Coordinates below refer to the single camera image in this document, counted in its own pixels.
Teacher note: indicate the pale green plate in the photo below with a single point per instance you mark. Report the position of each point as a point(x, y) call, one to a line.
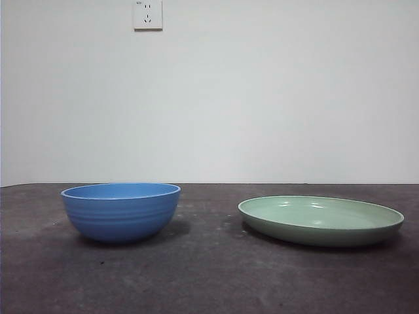
point(320, 232)

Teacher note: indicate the white wall socket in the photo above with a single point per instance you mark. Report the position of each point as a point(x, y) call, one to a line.
point(148, 16)

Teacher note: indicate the dark grey table mat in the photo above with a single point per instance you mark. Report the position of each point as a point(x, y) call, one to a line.
point(209, 278)

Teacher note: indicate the blue ribbed bowl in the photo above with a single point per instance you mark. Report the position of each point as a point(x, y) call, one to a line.
point(121, 216)

